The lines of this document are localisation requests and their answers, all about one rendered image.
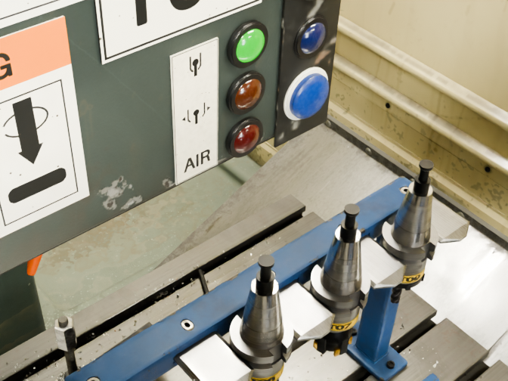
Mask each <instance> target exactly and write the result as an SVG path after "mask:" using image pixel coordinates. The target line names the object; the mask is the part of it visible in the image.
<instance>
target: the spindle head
mask: <svg viewBox="0 0 508 381"><path fill-rule="evenodd" d="M282 12H283V0H262V2H261V3H258V4H257V5H253V6H251V7H249V8H245V9H243V10H241V11H238V12H236V13H233V14H230V15H228V16H226V17H223V18H220V19H218V20H214V21H212V22H210V23H207V24H205V25H202V26H199V27H197V28H195V29H192V30H189V31H187V32H185V33H182V34H179V35H177V36H174V37H171V38H170V39H166V40H164V41H161V42H158V43H156V44H154V45H151V46H148V47H146V48H143V49H141V50H139V51H135V52H133V53H131V54H127V55H126V56H123V57H120V58H117V59H115V60H112V61H110V62H108V63H104V64H102V63H101V58H100V51H99V43H98V30H97V23H96V16H95V9H94V0H82V1H80V2H77V3H74V4H71V5H67V6H65V7H62V8H58V9H56V10H53V11H49V12H47V13H44V14H41V15H39V16H36V17H32V18H30V19H27V20H23V21H20V22H18V23H14V24H11V25H9V26H5V27H2V28H0V37H2V36H6V35H8V34H11V33H15V32H17V31H20V30H22V29H26V28H28V27H31V26H35V25H37V24H40V23H44V22H46V21H49V20H52V19H54V18H57V17H61V16H65V22H66V28H67V38H68V44H69V50H70V60H71V65H72V71H73V81H74V87H75V93H76V103H77V109H78V114H79V125H80V131H81V136H82V147H83V153H84V158H85V168H86V175H87V180H88V190H89V196H87V197H85V198H83V199H81V200H78V201H76V202H74V203H72V204H70V205H68V206H66V207H64V208H62V209H59V210H57V211H56V212H53V213H51V214H50V215H47V216H45V217H43V218H41V219H39V220H37V221H35V222H33V223H31V224H29V225H27V226H24V227H22V228H20V229H18V230H16V231H14V232H12V233H10V234H8V235H5V236H3V237H1V238H0V275H2V274H4V273H6V272H8V271H10V270H12V269H14V268H16V267H18V266H20V265H22V264H24V263H26V262H28V261H30V260H32V259H34V258H36V257H38V256H40V255H42V254H44V253H46V252H48V251H50V250H52V249H54V248H55V247H57V246H59V245H61V244H63V243H66V242H67V241H69V240H72V239H73V238H75V237H78V236H79V235H81V234H84V233H85V232H87V231H90V230H91V229H93V228H96V227H97V226H99V225H102V224H103V223H105V222H107V221H109V220H111V219H113V218H115V217H117V216H119V215H121V214H123V213H125V212H128V211H129V210H130V209H133V208H135V207H136V206H139V205H141V204H142V203H145V202H147V201H148V200H151V199H153V198H154V197H157V196H159V195H160V194H163V193H165V192H166V191H169V190H171V189H173V188H174V187H177V186H179V185H180V184H183V183H185V182H186V181H189V180H191V179H192V178H195V177H197V176H198V175H201V174H202V173H204V172H206V171H208V170H210V169H212V168H214V167H216V166H218V165H220V164H222V163H224V162H226V161H228V160H230V159H232V158H233V157H232V156H231V155H230V154H229V153H228V152H227V149H226V141H227V138H228V135H229V133H230V131H231V130H232V128H233V127H234V126H235V125H236V124H237V123H238V122H239V121H240V120H242V119H244V118H247V117H249V116H254V117H256V118H257V119H259V120H260V121H261V122H262V125H263V134H262V138H261V141H260V142H259V144H258V145H260V144H262V143H264V142H266V141H268V140H270V139H272V138H274V128H275V116H276V104H277V82H278V70H279V58H280V36H281V24H282ZM250 20H257V21H259V22H261V23H263V24H264V25H265V26H266V28H267V30H268V43H267V46H266V48H265V51H264V52H263V54H262V56H261V57H260V58H259V59H258V60H257V61H256V62H255V63H253V64H252V65H250V66H248V67H244V68H239V67H236V66H234V65H233V64H232V63H231V62H230V61H229V59H228V44H229V41H230V39H231V37H232V35H233V34H234V32H235V31H236V29H237V28H238V27H240V26H241V25H242V24H244V23H245V22H247V21H250ZM215 37H217V38H218V165H216V166H213V167H212V168H210V169H207V170H206V171H204V172H201V173H200V174H198V175H195V176H194V177H192V178H189V179H188V180H186V181H183V182H182V183H180V184H177V185H176V184H175V162H174V144H173V125H172V90H171V70H170V56H171V55H173V54H176V53H178V52H180V51H183V50H186V49H188V48H191V47H194V46H195V45H198V44H200V43H203V42H206V41H208V40H210V39H214V38H215ZM248 71H257V72H259V73H261V74H262V75H263V76H264V78H265V93H264V95H263V97H262V99H261V100H260V102H259V104H258V105H257V106H256V107H255V108H254V109H253V110H251V111H249V112H248V113H245V114H243V115H237V114H234V113H232V112H231V111H230V110H229V109H228V106H227V96H228V91H229V89H230V87H231V85H232V84H233V82H234V81H235V80H236V79H237V78H238V77H239V76H240V75H242V74H244V73H245V72H248ZM258 145H257V146H258Z"/></svg>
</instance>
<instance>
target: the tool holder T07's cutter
mask: <svg viewBox="0 0 508 381"><path fill-rule="evenodd" d="M352 331H353V327H352V328H350V329H349V330H346V331H342V332H340V333H331V332H329V333H328V334H327V335H326V336H324V337H322V338H321V339H315V340H314V343H313V347H314V348H315V349H317V351H318V352H320V353H321V354H324V353H325V352H326V351H329V352H334V353H333V355H334V357H336V356H338V355H342V354H344V353H346V352H347V348H348V344H351V343H352Z"/></svg>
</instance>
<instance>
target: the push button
mask: <svg viewBox="0 0 508 381"><path fill-rule="evenodd" d="M328 93H329V82H328V80H327V78H326V77H325V76H323V75H321V74H320V73H312V74H310V75H308V76H306V77H305V78H304V79H303V80H302V81H301V82H300V83H299V84H298V85H297V86H296V88H295V89H294V91H293V93H292V96H291V98H290V112H291V113H292V114H293V115H294V116H295V117H297V118H299V119H306V118H308V117H311V116H313V115H315V114H316V112H318V111H319V109H320V108H322V106H323V105H324V103H325V101H326V99H327V96H328Z"/></svg>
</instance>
